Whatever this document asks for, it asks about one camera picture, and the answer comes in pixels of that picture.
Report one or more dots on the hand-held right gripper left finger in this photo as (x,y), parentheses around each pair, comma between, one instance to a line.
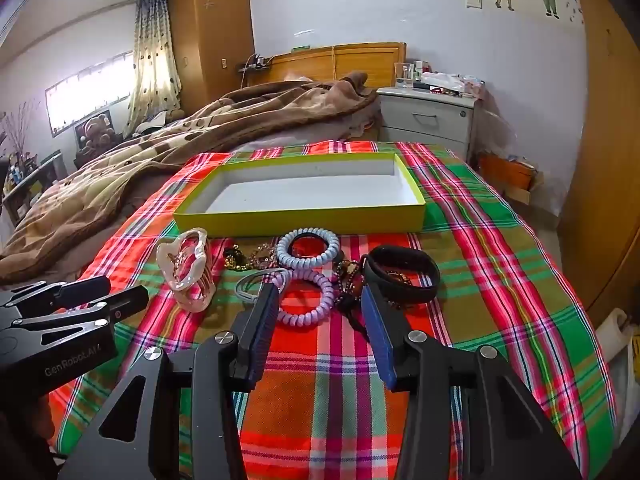
(265,327)

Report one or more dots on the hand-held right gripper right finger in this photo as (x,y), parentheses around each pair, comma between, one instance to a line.
(377,340)

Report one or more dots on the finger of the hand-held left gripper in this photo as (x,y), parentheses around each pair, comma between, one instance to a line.
(75,289)
(125,304)

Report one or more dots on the pearly beige hair claw clip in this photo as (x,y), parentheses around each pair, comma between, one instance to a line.
(176,270)

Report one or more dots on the gold rings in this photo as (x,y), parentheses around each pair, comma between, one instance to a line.
(399,278)

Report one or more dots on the black and gold bead ornament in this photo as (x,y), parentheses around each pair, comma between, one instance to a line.
(232,259)

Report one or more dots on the black wristband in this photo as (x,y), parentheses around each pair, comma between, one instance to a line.
(420,272)

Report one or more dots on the yellow-green shallow box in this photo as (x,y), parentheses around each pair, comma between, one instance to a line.
(300,222)

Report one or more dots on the plaid cloth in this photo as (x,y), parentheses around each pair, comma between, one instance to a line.
(320,410)

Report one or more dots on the cluttered shelf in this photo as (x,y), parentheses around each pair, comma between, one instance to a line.
(30,185)

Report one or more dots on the brown patterned blanket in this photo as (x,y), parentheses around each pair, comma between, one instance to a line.
(150,160)

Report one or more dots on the brown teddy bear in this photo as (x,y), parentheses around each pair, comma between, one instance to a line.
(94,132)

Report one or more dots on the dry branches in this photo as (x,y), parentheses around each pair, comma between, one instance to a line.
(17,127)

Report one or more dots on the window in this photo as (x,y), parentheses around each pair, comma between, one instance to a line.
(85,92)

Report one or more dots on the orange box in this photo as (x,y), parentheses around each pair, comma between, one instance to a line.
(505,172)

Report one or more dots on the white nightstand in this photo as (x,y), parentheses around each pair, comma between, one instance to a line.
(425,120)

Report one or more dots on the white paper roll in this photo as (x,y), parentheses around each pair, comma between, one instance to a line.
(611,332)

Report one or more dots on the dotted curtain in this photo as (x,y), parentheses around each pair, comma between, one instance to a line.
(152,65)

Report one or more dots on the power strip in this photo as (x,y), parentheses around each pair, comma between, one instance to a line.
(255,62)

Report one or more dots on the drinking glass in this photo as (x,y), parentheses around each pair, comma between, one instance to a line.
(403,76)

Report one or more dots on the wooden headboard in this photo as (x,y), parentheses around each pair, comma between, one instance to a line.
(350,62)

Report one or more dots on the wooden wardrobe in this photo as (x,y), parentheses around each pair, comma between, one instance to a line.
(210,35)

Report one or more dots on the wooden door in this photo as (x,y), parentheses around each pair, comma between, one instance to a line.
(605,160)

